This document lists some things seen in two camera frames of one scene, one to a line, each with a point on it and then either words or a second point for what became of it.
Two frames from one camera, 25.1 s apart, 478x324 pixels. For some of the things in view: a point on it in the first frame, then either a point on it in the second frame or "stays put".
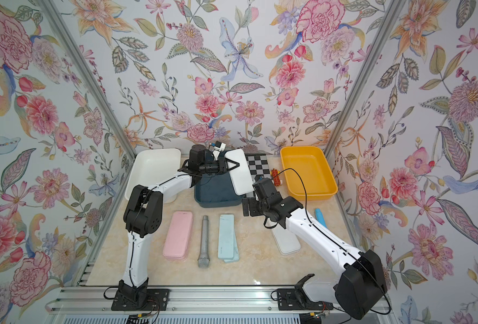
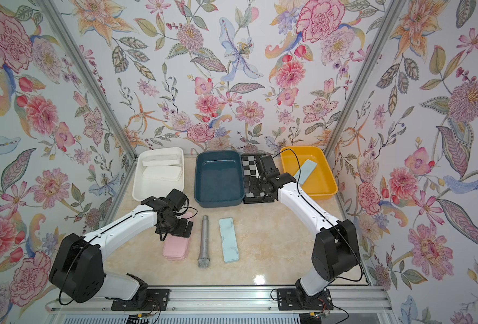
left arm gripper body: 210,167 -> 177,225
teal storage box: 217,190 stays put
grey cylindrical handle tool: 204,259 stays put
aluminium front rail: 100,299 stays put
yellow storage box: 312,164 stays put
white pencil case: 240,177 -> 161,160
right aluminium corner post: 393,11 stays put
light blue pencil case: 225,249 -> 305,171
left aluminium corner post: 60,27 stays put
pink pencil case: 177,241 stays put
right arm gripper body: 257,208 -> 263,184
